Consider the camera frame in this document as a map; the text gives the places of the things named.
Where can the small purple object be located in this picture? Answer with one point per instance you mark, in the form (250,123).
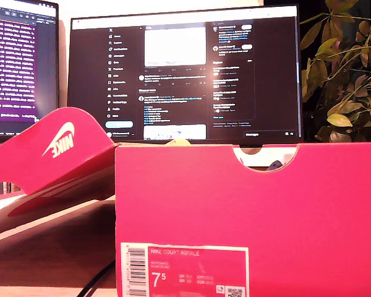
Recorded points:
(273,166)

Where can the wide black computer monitor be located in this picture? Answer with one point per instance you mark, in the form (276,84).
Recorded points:
(179,92)

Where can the red Nike shoebox with lid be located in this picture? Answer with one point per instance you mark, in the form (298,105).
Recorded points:
(235,216)

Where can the computer monitor with purple text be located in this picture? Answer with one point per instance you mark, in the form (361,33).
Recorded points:
(18,62)

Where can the dark green box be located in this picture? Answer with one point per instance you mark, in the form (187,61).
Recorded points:
(3,189)

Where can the white box behind shoebox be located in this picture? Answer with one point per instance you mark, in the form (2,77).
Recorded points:
(285,157)

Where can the green leafy houseplant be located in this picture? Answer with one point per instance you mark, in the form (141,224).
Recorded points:
(343,92)

